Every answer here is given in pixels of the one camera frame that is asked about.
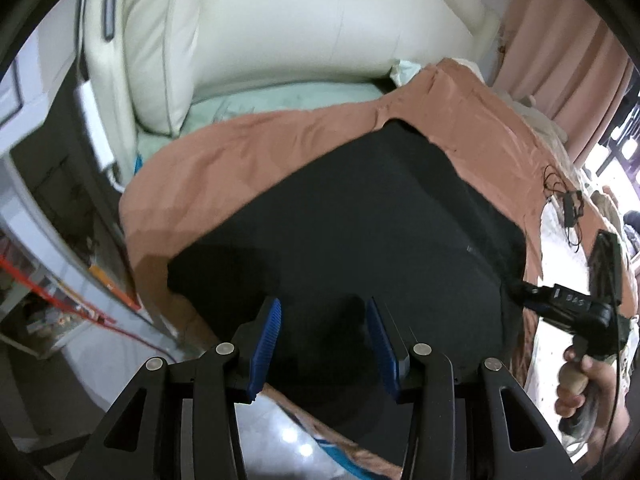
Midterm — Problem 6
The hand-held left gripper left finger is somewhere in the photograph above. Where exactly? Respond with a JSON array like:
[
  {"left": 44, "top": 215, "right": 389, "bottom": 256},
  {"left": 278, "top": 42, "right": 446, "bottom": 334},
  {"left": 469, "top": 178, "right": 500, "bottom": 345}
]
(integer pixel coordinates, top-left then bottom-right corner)
[{"left": 65, "top": 296, "right": 283, "bottom": 480}]

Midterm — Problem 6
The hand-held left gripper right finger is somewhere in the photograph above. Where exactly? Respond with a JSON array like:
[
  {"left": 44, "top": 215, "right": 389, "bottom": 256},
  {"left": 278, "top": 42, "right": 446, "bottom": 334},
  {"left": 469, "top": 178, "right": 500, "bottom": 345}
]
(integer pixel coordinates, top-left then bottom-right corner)
[{"left": 365, "top": 297, "right": 583, "bottom": 480}]

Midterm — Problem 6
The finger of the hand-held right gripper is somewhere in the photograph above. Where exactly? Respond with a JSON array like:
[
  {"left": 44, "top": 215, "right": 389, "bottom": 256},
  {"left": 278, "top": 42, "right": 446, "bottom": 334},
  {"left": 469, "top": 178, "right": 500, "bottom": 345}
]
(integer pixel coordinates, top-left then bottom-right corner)
[{"left": 507, "top": 281, "right": 553, "bottom": 315}]

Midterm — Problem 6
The large black garment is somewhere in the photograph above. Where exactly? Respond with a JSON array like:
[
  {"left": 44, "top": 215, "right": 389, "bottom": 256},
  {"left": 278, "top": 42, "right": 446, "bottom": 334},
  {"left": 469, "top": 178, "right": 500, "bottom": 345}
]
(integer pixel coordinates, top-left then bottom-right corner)
[{"left": 167, "top": 120, "right": 531, "bottom": 471}]

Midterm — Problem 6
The person's right forearm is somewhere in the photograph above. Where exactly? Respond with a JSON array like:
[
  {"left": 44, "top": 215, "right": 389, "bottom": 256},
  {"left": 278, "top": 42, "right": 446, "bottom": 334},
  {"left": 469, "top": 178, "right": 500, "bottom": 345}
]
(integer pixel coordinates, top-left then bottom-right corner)
[{"left": 592, "top": 410, "right": 640, "bottom": 480}]

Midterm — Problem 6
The person's right hand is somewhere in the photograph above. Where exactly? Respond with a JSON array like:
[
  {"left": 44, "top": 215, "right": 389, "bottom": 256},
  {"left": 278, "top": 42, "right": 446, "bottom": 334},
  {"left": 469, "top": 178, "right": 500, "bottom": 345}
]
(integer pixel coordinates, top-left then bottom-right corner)
[{"left": 555, "top": 347, "right": 632, "bottom": 443}]

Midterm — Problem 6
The window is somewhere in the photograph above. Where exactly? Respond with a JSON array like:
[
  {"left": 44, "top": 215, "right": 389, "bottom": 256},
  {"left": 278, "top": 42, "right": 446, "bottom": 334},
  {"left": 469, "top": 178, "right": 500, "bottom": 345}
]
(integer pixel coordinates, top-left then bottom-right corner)
[{"left": 582, "top": 65, "right": 640, "bottom": 196}]

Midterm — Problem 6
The orange blanket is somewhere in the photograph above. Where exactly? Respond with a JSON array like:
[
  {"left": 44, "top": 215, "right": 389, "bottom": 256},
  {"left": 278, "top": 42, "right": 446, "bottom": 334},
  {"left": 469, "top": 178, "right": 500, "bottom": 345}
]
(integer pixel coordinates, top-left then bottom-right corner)
[{"left": 119, "top": 57, "right": 606, "bottom": 341}]

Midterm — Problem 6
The light green pillow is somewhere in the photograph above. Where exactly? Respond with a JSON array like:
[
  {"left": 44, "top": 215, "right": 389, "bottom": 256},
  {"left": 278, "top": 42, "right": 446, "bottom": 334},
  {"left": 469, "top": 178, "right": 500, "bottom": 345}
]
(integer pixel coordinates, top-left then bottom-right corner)
[{"left": 135, "top": 57, "right": 426, "bottom": 171}]

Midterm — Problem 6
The pink curtain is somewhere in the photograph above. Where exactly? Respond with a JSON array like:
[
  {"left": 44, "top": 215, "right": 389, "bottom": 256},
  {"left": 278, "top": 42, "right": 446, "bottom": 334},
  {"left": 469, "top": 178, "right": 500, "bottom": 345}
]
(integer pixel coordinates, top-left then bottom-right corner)
[{"left": 492, "top": 0, "right": 636, "bottom": 166}]

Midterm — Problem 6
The white bedside cabinet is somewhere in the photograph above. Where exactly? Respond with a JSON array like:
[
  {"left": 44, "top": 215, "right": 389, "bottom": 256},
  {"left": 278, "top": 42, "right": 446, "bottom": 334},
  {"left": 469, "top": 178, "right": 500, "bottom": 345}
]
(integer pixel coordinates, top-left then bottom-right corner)
[{"left": 0, "top": 52, "right": 176, "bottom": 358}]

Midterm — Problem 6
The cream padded headboard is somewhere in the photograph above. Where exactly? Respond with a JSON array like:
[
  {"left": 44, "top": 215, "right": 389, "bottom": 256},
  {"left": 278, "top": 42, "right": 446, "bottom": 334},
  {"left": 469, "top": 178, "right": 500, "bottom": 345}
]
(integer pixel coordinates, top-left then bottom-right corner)
[{"left": 80, "top": 0, "right": 501, "bottom": 136}]

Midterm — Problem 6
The black cable bundle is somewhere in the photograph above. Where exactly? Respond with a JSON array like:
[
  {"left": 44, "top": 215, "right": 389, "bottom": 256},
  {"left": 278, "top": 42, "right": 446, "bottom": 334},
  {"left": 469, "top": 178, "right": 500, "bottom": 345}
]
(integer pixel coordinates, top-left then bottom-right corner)
[{"left": 542, "top": 164, "right": 586, "bottom": 253}]

